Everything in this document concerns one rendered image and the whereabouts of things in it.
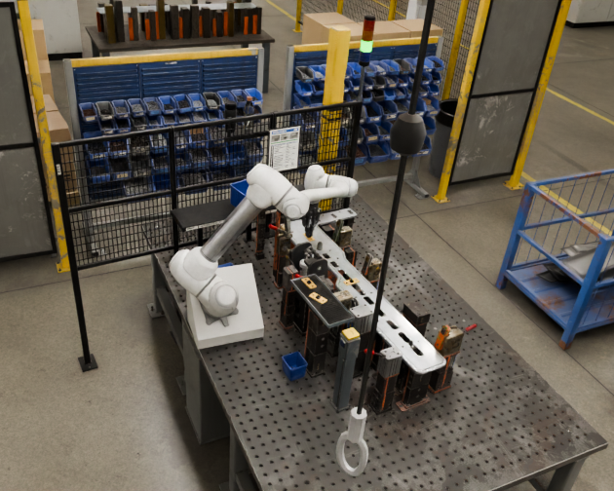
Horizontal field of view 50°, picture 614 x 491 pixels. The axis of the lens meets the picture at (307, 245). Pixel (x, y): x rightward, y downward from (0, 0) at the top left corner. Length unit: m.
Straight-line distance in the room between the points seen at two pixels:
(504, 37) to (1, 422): 4.84
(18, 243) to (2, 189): 0.46
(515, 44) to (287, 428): 4.22
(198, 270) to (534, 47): 4.17
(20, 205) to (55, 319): 0.85
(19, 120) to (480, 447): 3.46
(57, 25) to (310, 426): 7.43
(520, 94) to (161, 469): 4.59
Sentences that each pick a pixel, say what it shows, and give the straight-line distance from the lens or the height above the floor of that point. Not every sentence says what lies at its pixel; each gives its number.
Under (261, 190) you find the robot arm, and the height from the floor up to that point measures 1.60.
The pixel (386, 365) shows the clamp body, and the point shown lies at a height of 1.02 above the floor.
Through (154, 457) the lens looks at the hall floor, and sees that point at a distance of 3.93.
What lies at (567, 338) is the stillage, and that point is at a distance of 5.01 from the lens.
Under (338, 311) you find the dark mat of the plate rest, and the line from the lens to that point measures 3.03.
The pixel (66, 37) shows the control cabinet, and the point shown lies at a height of 0.31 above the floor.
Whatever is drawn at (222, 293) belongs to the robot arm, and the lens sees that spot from 3.20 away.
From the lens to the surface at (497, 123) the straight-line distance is 6.55.
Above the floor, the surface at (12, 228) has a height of 0.41.
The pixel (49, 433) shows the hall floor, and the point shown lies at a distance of 4.15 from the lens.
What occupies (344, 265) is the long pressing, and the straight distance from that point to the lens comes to 3.60.
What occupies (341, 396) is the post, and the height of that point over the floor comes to 0.79.
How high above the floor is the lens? 3.07
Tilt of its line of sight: 34 degrees down
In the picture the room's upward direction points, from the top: 5 degrees clockwise
